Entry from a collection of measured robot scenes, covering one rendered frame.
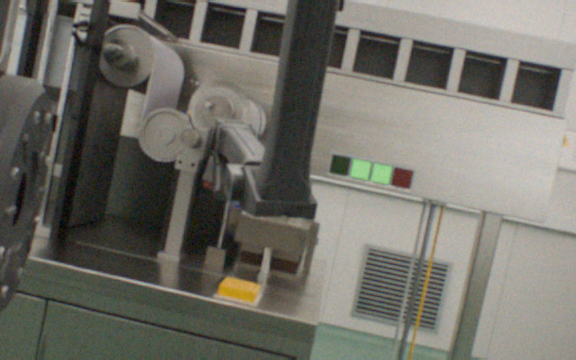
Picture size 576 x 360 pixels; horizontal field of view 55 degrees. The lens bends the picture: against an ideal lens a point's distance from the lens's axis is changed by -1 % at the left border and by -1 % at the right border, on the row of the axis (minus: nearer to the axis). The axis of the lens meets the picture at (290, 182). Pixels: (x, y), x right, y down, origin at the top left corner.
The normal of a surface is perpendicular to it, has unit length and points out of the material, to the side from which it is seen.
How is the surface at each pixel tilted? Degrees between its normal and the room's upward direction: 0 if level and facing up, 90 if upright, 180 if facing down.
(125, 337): 90
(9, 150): 71
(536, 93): 90
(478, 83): 90
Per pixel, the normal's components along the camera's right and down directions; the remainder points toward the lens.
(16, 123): 0.90, -0.29
